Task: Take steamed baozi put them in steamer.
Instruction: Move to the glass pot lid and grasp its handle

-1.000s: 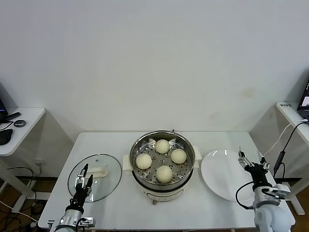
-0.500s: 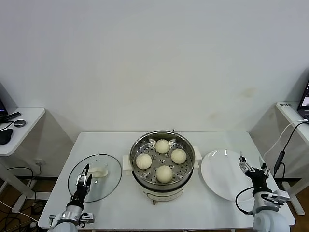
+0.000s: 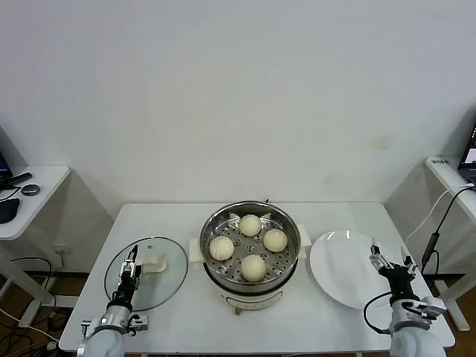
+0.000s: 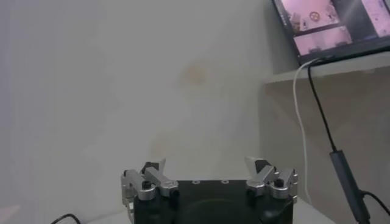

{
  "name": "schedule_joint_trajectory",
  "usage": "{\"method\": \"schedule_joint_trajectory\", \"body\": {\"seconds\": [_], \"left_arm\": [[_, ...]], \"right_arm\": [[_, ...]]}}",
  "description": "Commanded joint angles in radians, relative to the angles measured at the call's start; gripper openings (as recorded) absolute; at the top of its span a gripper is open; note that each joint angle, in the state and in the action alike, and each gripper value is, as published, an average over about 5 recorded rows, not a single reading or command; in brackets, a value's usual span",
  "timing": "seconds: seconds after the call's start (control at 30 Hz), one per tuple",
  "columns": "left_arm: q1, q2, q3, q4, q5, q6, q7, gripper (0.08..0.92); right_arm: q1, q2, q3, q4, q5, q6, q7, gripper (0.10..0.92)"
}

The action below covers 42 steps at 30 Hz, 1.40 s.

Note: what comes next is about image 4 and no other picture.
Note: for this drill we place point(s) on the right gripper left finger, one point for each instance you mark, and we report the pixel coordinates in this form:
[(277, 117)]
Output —
[(152, 182)]

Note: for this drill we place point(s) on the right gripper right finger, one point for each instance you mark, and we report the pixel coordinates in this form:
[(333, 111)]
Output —
[(271, 182)]

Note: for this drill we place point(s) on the white side table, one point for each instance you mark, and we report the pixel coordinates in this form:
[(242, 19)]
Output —
[(350, 68)]

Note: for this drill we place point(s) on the open laptop with lit screen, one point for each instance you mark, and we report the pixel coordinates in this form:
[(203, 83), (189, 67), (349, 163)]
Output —
[(323, 39)]

